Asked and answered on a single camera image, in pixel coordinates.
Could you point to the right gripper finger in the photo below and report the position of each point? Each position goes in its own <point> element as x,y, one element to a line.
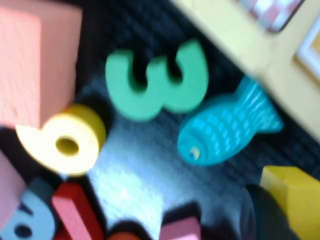
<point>262,220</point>

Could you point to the yellow pentagon puzzle piece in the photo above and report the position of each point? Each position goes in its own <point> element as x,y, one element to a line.
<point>300,200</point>

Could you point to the pink number five piece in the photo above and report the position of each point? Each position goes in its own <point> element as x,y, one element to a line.
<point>180,230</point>

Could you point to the green number three piece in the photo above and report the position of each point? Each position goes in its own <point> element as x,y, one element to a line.
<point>150,105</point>

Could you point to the colourful wooden puzzle board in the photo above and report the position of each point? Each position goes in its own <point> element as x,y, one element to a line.
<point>250,37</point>

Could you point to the red number seven piece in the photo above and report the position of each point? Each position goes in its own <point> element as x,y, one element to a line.
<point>70,212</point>

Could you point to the grey-blue number nine piece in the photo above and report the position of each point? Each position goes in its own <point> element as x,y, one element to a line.
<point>42,217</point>

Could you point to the yellow number six piece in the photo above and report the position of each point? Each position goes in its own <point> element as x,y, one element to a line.
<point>37,140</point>

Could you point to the teal wooden fish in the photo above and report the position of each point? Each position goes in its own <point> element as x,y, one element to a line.
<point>220,130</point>

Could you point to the lilac wooden cube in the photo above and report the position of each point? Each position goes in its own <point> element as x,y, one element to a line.
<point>10,185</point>

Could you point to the orange wooden cube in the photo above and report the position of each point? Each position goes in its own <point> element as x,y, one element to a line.
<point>30,62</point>

